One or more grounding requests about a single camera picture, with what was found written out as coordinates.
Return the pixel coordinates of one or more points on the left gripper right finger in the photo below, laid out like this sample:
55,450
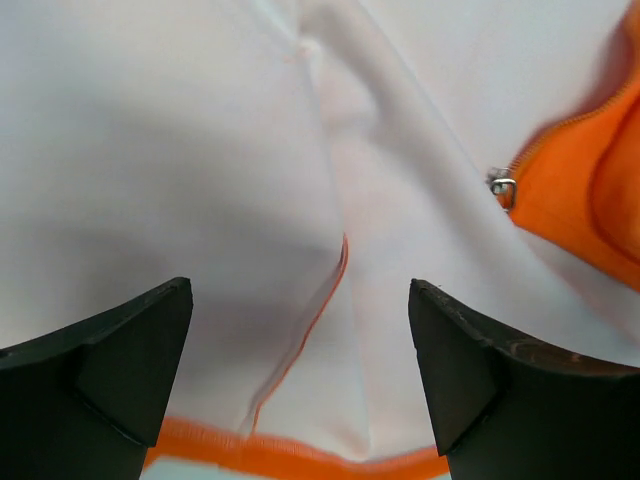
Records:
506,405

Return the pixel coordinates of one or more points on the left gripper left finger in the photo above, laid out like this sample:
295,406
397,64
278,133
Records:
87,401

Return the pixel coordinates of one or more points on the silver zipper pull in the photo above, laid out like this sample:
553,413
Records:
503,186

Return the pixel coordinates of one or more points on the orange zip jacket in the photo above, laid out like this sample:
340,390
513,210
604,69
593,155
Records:
301,162

